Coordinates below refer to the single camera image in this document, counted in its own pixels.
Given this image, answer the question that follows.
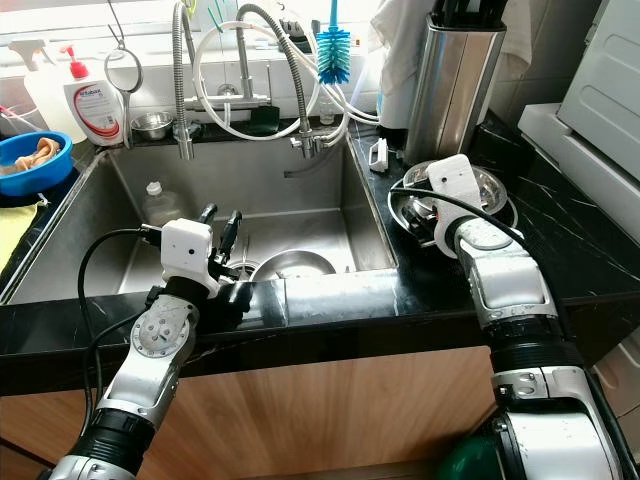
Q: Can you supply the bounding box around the stainless steel knife block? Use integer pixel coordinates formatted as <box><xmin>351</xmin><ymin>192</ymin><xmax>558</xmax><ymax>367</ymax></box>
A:
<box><xmin>404</xmin><ymin>0</ymin><xmax>512</xmax><ymax>167</ymax></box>

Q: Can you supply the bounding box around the large steel bowl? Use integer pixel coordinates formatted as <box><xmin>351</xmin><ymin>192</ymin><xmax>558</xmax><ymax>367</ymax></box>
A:
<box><xmin>402</xmin><ymin>161</ymin><xmax>507</xmax><ymax>217</ymax></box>

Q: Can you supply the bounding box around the wooden base cabinet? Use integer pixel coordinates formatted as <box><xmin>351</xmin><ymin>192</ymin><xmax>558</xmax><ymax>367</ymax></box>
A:
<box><xmin>0</xmin><ymin>343</ymin><xmax>503</xmax><ymax>480</ymax></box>

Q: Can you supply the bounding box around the blue plastic bowl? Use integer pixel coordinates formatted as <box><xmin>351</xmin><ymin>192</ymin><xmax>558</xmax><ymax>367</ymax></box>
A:
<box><xmin>0</xmin><ymin>129</ymin><xmax>74</xmax><ymax>197</ymax></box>

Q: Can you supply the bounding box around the beige crumpled cloth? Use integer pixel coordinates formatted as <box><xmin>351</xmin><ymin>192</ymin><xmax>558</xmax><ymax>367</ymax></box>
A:
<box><xmin>4</xmin><ymin>137</ymin><xmax>62</xmax><ymax>177</ymax></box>

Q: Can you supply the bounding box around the white appliance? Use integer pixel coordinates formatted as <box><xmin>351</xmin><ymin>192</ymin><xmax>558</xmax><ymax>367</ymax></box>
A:
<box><xmin>519</xmin><ymin>0</ymin><xmax>640</xmax><ymax>197</ymax></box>

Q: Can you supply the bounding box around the white hanging towel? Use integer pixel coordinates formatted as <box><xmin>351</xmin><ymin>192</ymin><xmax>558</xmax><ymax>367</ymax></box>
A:
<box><xmin>369</xmin><ymin>0</ymin><xmax>547</xmax><ymax>73</ymax></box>

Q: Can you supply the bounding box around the stainless steel kitchen sink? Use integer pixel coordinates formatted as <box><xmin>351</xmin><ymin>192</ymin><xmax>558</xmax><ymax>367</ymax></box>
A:
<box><xmin>0</xmin><ymin>148</ymin><xmax>397</xmax><ymax>307</ymax></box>

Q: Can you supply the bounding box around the small white clip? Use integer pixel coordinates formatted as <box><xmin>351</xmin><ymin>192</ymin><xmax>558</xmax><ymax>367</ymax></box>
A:
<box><xmin>369</xmin><ymin>137</ymin><xmax>390</xmax><ymax>174</ymax></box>

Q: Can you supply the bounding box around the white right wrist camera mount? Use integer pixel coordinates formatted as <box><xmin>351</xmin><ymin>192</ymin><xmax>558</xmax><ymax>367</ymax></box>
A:
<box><xmin>423</xmin><ymin>154</ymin><xmax>478</xmax><ymax>251</ymax></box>

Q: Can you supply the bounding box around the white flexible hose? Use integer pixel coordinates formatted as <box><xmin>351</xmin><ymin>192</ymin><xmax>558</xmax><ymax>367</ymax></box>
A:
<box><xmin>191</xmin><ymin>24</ymin><xmax>372</xmax><ymax>142</ymax></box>

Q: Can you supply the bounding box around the black sponge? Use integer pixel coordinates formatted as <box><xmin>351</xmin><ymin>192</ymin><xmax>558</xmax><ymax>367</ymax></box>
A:
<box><xmin>247</xmin><ymin>104</ymin><xmax>282</xmax><ymax>137</ymax></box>

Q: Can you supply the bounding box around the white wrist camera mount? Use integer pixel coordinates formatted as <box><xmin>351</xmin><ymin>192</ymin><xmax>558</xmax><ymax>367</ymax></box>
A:
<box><xmin>423</xmin><ymin>154</ymin><xmax>478</xmax><ymax>251</ymax></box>
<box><xmin>162</xmin><ymin>219</ymin><xmax>222</xmax><ymax>297</ymax></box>

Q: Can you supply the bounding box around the white spray bottle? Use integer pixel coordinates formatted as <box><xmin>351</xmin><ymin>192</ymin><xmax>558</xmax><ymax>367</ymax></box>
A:
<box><xmin>9</xmin><ymin>39</ymin><xmax>77</xmax><ymax>132</ymax></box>

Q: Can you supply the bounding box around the round steel plate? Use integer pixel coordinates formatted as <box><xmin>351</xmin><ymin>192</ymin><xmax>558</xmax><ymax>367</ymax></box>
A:
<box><xmin>387</xmin><ymin>179</ymin><xmax>520</xmax><ymax>242</ymax></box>

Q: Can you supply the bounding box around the thin green straw brush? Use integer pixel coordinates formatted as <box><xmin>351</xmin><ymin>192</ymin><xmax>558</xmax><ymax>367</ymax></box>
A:
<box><xmin>208</xmin><ymin>0</ymin><xmax>228</xmax><ymax>34</ymax></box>

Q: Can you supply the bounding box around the small steel bowl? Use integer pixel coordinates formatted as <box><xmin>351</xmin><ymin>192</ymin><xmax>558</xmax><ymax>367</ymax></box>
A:
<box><xmin>127</xmin><ymin>111</ymin><xmax>174</xmax><ymax>142</ymax></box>

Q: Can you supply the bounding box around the yellow dish cloth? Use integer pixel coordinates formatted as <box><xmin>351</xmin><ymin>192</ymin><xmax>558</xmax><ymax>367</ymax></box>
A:
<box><xmin>0</xmin><ymin>204</ymin><xmax>30</xmax><ymax>273</ymax></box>

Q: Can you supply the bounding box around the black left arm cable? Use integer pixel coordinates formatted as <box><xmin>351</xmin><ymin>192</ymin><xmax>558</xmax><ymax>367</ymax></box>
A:
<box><xmin>77</xmin><ymin>227</ymin><xmax>172</xmax><ymax>403</ymax></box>

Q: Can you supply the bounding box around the chrome gooseneck faucet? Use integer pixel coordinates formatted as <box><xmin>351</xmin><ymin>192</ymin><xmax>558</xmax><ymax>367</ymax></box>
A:
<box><xmin>234</xmin><ymin>4</ymin><xmax>328</xmax><ymax>162</ymax></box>

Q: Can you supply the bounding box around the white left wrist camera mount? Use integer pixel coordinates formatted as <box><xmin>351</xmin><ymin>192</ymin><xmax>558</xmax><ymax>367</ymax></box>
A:
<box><xmin>162</xmin><ymin>219</ymin><xmax>222</xmax><ymax>297</ymax></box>

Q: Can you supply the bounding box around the chrome spring spray faucet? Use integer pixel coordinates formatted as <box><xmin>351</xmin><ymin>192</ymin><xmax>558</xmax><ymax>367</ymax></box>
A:
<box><xmin>171</xmin><ymin>0</ymin><xmax>197</xmax><ymax>162</ymax></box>

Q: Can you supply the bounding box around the white soap bottle red pump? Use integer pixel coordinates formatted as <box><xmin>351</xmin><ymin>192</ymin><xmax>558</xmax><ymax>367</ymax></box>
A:
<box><xmin>59</xmin><ymin>44</ymin><xmax>127</xmax><ymax>150</ymax></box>

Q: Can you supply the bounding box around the clear plastic bottle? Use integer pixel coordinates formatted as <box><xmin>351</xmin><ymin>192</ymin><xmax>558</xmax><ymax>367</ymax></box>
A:
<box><xmin>142</xmin><ymin>181</ymin><xmax>187</xmax><ymax>230</ymax></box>

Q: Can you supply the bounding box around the green plastic bag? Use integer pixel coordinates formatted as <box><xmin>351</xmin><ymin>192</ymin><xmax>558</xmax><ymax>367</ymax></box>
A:
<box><xmin>444</xmin><ymin>431</ymin><xmax>512</xmax><ymax>480</ymax></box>

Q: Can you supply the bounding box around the blue bottle brush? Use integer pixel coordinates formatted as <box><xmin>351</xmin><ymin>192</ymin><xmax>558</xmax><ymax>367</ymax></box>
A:
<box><xmin>314</xmin><ymin>0</ymin><xmax>352</xmax><ymax>87</ymax></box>

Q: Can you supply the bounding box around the round wire strainer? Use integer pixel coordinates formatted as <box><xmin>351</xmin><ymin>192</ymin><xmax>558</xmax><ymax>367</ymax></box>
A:
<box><xmin>101</xmin><ymin>0</ymin><xmax>144</xmax><ymax>152</ymax></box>

